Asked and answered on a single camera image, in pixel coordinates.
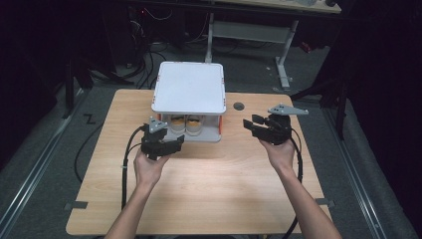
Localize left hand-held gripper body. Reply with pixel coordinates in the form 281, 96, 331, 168
140, 116, 171, 161

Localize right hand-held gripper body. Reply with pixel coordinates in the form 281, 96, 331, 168
263, 103, 310, 146

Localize white grey child sneaker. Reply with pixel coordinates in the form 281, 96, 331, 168
169, 115, 187, 135
185, 115, 203, 136

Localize white two-tier shoe rack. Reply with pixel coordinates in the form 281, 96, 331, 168
151, 61, 228, 144

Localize person's left hand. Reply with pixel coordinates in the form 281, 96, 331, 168
132, 149, 171, 191

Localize person's right hand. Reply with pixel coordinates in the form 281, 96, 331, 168
258, 137, 297, 176

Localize black metal stand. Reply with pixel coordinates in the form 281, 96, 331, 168
61, 56, 97, 120
290, 76, 350, 141

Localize grey tape strip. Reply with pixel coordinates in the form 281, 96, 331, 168
64, 200, 90, 211
315, 197, 336, 209

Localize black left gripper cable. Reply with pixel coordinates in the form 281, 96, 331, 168
120, 123, 149, 212

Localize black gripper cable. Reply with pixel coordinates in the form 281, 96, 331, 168
120, 123, 149, 212
282, 127, 305, 239

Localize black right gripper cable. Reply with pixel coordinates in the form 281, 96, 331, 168
282, 127, 305, 239

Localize bundle of black cables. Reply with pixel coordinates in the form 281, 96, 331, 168
128, 6, 174, 91

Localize thin black floor cable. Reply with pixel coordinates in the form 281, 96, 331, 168
73, 122, 106, 183

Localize wooden desk with white frame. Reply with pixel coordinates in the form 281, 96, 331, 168
204, 0, 342, 92

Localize metal floor rail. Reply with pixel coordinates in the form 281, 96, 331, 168
322, 106, 387, 239
0, 89, 84, 233

